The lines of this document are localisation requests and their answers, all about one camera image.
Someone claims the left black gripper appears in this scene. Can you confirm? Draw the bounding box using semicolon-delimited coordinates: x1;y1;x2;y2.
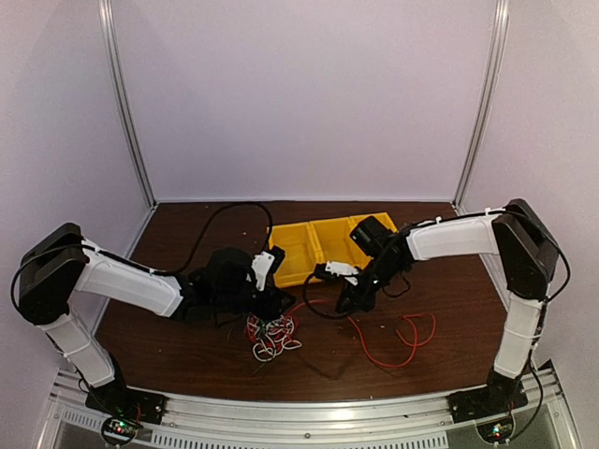
213;281;296;321

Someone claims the wire bundle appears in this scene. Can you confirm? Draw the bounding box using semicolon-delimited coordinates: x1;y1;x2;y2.
243;311;304;364

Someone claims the left aluminium frame post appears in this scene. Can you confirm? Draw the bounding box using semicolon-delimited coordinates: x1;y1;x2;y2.
97;0;157;209

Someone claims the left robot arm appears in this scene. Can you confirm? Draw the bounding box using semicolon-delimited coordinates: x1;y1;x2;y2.
9;223;296;415

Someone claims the yellow three-compartment bin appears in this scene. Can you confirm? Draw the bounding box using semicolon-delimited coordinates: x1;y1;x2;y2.
270;214;371;288

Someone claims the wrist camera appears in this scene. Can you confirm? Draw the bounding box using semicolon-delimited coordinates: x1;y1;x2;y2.
251;246;285;291
314;261;359;282

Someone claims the right circuit board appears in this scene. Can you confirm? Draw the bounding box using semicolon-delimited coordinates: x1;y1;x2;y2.
476;417;515;445

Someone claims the aluminium frame post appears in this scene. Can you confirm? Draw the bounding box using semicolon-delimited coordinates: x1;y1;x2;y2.
97;0;157;209
452;0;510;211

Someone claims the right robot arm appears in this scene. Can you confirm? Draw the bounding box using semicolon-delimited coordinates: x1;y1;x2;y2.
327;198;562;413

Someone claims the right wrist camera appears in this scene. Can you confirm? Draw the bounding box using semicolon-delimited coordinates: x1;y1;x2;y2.
314;261;359;282

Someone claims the aluminium front rail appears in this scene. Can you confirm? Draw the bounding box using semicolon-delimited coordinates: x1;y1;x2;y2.
33;369;582;448

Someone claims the left circuit board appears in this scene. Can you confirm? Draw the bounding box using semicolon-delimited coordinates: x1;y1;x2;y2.
100;417;141;446

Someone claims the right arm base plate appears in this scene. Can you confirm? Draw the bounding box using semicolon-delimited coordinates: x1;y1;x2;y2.
447;386;529;424

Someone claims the circuit board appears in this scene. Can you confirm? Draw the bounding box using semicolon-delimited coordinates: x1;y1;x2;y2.
100;417;141;446
476;417;515;445

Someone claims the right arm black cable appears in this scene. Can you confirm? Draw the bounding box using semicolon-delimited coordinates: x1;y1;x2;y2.
301;273;413;320

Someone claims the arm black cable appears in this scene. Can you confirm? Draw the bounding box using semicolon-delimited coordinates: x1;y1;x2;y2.
301;273;413;320
163;201;274;277

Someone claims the right aluminium frame post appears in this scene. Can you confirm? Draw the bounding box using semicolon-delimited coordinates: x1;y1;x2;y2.
452;0;510;211

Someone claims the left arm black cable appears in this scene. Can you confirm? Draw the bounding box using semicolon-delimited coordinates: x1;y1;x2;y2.
163;201;274;277

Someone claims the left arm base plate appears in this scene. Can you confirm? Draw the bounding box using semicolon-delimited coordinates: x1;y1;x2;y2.
85;389;167;425

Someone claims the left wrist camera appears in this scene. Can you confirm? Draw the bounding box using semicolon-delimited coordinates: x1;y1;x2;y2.
251;246;285;291

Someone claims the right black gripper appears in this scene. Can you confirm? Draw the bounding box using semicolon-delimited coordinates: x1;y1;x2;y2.
336;255;403;312

